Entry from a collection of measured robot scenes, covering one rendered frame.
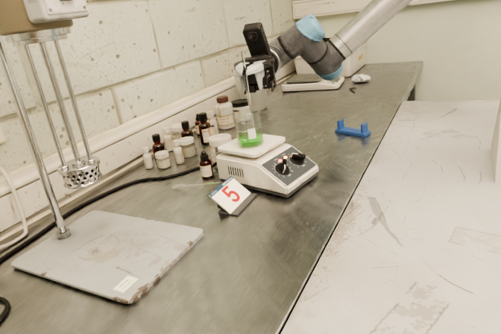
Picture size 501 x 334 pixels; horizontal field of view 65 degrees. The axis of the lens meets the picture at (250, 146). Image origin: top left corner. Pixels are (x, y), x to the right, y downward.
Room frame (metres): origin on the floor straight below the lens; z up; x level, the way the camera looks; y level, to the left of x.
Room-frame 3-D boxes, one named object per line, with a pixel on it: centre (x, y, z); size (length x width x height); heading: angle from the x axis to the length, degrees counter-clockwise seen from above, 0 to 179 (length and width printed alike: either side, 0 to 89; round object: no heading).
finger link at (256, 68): (0.86, -0.04, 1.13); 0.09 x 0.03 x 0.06; 165
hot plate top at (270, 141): (0.86, 0.00, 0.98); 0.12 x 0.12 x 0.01; 48
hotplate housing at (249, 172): (0.84, -0.02, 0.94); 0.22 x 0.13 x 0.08; 48
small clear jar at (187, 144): (1.07, 0.18, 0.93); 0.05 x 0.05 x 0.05
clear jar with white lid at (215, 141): (0.96, 0.08, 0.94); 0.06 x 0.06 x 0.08
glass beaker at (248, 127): (0.84, 0.00, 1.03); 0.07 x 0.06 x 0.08; 52
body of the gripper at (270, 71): (0.97, -0.05, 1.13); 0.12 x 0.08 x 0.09; 163
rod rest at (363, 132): (1.06, -0.30, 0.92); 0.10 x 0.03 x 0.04; 39
